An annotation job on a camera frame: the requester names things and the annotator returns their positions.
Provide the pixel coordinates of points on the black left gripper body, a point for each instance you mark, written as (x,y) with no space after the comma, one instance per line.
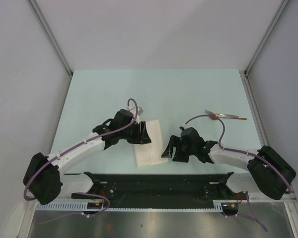
(132,134)

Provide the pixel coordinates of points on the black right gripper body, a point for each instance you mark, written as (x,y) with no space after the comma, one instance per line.
(183,151)

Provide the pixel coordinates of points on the white cloth napkin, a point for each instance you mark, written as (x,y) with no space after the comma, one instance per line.
(150,154)

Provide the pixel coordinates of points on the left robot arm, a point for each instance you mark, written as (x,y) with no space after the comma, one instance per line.
(42,179)

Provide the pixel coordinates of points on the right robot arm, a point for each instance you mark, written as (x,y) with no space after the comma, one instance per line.
(265,170)

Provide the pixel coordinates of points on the silver metal fork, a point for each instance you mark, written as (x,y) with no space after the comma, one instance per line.
(222,115)

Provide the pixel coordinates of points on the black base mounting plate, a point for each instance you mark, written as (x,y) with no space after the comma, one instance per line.
(159,188)

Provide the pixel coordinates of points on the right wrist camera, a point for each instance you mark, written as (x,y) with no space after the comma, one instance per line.
(191,136)

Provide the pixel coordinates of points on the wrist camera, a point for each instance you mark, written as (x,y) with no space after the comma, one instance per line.
(191,136)
(136,113)

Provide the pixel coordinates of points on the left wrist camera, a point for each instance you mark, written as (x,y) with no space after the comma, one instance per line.
(136,113)

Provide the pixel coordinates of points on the white slotted cable duct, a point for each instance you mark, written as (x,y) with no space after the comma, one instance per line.
(93,207)

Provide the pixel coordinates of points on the left aluminium corner post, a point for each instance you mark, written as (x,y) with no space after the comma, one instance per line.
(38,13)

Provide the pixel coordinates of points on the aluminium corner post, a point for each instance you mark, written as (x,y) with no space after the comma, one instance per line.
(38,13)
(267,35)

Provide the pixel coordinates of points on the right aluminium corner post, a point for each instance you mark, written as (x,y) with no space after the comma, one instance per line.
(267,35)

